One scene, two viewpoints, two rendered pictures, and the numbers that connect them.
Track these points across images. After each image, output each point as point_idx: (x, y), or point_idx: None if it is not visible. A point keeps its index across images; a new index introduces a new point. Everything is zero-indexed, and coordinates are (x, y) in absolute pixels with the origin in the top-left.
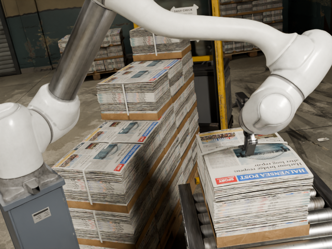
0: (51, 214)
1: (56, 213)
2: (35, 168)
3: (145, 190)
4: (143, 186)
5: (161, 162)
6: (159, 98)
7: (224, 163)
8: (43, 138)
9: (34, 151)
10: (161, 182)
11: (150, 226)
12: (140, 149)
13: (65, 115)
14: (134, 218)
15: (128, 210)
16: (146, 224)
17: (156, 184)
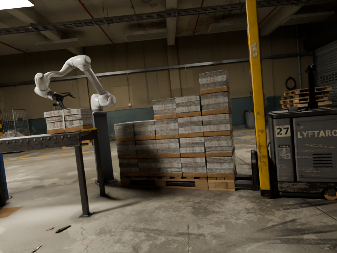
0: (93, 121)
1: (93, 122)
2: (93, 109)
3: (130, 141)
4: (129, 139)
5: (150, 140)
6: (159, 110)
7: None
8: (96, 103)
9: (93, 105)
10: (147, 148)
11: (132, 159)
12: (129, 123)
13: (99, 99)
14: (119, 145)
15: (116, 140)
16: (128, 155)
17: (141, 145)
